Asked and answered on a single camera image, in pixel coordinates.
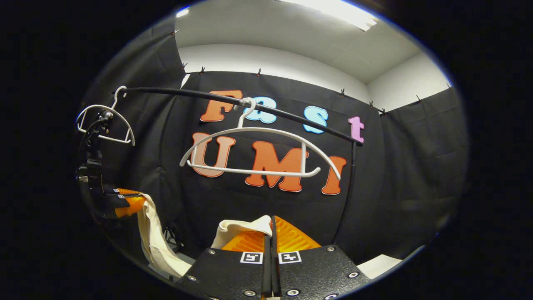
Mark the row of black cloth clips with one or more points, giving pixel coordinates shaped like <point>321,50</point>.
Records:
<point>259,73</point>

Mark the black clothes rail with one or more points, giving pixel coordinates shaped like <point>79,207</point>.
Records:
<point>187,92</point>

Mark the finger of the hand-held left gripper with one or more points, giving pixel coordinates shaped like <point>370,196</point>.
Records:
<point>120,206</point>
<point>112,191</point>

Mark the large ceiling light panel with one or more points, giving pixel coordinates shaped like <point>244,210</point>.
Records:
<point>333,12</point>

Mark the black backdrop cloth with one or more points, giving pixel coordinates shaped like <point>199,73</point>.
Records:
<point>408,175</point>

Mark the cream button shirt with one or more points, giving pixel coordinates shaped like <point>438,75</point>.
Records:
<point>158,241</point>

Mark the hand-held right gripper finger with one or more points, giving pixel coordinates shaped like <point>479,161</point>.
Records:
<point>267,271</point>
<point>277,271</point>

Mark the white plastic hanger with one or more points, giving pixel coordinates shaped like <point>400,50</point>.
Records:
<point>120,114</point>
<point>266,130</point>

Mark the small ceiling light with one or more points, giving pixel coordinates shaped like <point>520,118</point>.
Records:
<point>182,12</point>

